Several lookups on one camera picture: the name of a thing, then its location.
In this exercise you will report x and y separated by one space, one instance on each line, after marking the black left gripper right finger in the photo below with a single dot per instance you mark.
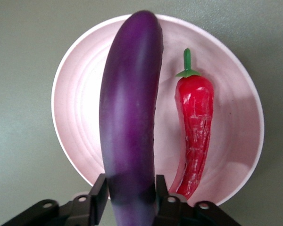
172 209

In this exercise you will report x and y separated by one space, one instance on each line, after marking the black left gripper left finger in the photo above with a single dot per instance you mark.
94 202

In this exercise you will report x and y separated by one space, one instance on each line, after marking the red chili pepper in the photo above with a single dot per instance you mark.
195 122

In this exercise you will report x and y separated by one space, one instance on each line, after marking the purple eggplant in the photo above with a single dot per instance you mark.
129 106

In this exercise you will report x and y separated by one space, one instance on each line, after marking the pink plate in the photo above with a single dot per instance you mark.
80 106

